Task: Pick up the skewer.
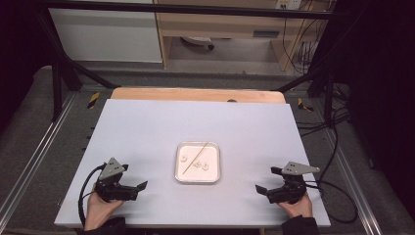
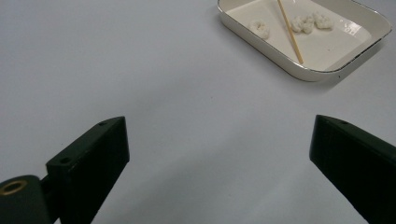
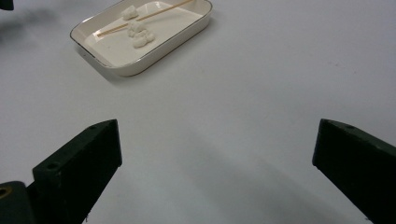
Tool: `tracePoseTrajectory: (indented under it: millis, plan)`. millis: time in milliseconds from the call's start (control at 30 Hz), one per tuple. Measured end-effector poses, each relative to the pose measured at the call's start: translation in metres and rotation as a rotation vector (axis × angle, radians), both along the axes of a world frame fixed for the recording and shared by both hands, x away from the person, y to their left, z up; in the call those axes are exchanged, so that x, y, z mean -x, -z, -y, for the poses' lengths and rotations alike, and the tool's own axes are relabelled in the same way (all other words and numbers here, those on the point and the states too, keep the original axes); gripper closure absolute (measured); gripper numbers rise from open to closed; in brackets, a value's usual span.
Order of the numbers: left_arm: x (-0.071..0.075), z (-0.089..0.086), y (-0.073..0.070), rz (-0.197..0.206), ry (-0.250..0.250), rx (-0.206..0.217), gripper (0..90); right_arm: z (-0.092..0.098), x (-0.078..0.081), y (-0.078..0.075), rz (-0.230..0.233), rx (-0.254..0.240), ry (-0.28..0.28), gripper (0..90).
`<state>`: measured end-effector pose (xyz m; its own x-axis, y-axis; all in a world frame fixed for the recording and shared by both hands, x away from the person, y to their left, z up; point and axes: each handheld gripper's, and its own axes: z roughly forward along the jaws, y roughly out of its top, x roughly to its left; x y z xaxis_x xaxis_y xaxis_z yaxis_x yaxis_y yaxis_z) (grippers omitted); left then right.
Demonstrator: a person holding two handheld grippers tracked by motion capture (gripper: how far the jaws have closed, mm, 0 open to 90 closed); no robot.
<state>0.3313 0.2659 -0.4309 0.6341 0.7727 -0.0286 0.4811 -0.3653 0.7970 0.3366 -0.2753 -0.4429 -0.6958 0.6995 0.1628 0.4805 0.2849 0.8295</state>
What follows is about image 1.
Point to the thin wooden skewer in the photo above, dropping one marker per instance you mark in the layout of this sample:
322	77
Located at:
195	158

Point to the black horizontal frame bar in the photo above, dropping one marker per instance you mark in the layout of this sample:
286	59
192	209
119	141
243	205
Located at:
195	9

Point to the light wooden desk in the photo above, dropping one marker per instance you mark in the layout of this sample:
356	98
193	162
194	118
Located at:
221	24

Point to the yellow black tape strip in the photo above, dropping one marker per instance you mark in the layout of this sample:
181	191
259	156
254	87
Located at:
304	105

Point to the square white tray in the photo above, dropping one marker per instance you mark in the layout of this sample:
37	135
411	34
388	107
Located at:
210	174

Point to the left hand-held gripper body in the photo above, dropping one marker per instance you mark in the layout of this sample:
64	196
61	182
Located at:
112	191

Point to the light wooden table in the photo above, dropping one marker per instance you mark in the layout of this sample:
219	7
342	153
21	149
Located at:
195	95

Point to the person's left hand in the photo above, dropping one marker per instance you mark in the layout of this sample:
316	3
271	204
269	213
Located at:
96	212

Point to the aluminium floor rail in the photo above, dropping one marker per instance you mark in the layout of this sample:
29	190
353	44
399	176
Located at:
355	182
36	153

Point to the white cabinet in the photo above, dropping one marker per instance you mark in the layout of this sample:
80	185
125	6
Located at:
104	36

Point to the black metal stand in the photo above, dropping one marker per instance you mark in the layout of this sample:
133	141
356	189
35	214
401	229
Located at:
57	88
328	98

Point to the person's right hand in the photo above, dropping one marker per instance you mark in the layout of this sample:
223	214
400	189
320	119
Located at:
300	209

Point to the office chair base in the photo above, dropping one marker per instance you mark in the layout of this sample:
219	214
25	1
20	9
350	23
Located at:
197	40

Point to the white power strip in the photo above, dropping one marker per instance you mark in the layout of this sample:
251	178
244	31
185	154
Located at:
288	4

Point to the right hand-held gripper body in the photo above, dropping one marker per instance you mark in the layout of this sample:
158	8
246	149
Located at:
292	192

